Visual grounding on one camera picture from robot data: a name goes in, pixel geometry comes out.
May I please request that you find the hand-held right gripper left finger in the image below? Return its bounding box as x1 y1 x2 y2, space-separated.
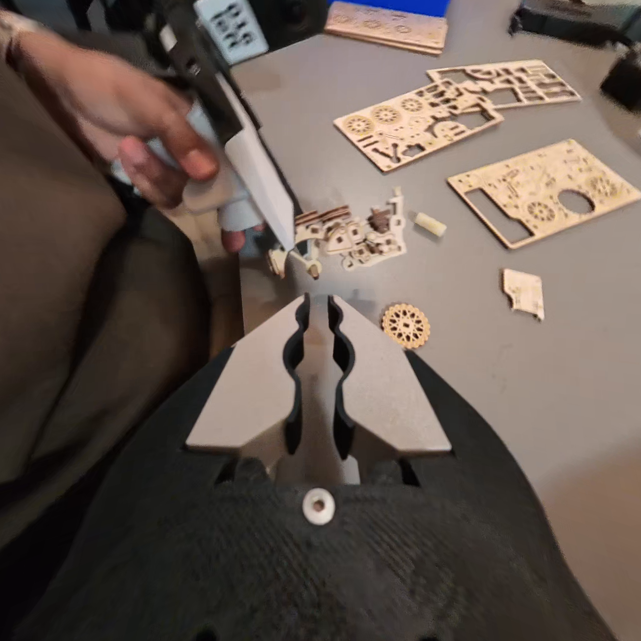
185 293 311 459

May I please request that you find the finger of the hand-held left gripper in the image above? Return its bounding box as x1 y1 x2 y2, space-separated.
224 124 297 251
244 97 303 223

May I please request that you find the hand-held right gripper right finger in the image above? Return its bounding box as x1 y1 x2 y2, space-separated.
327 294 452 460

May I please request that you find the assembled wooden vehicle model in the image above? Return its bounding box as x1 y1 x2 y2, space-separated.
267 187 407 279

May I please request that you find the cream wax stick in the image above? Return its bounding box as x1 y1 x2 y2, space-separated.
413 211 447 239

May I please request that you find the grey desk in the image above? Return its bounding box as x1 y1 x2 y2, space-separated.
230 0 641 641

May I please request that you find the person's left hand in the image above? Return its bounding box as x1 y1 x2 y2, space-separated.
10 35 266 253

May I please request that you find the wooden gear wheel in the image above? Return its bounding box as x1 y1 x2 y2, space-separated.
381 301 431 350

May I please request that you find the wooden parts sheet with wheels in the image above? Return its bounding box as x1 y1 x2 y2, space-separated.
333 79 504 173

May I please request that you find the small slotted wooden piece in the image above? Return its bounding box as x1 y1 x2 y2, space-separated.
502 268 546 322

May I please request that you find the stack of wooden sheets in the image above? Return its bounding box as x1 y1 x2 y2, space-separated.
325 0 448 56

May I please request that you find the blue plastic bin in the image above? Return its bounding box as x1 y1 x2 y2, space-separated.
328 0 451 7

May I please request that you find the wooden parts sheet round hole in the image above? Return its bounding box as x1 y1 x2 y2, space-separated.
447 139 641 250

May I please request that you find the wooden parts sheet mostly empty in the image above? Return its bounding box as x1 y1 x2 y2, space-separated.
426 59 583 112

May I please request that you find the black flat device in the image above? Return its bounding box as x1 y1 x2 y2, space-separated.
508 0 639 48

